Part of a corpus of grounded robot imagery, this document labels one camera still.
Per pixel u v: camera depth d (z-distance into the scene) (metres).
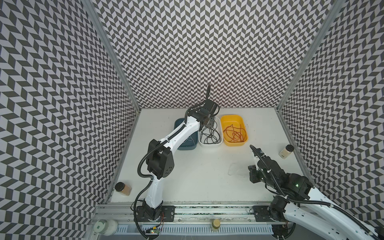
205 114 0.66
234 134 0.96
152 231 0.67
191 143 0.98
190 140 0.99
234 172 0.90
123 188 0.72
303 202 0.47
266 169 0.52
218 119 1.05
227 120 1.04
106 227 0.61
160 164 0.50
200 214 0.74
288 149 0.87
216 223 0.59
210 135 1.02
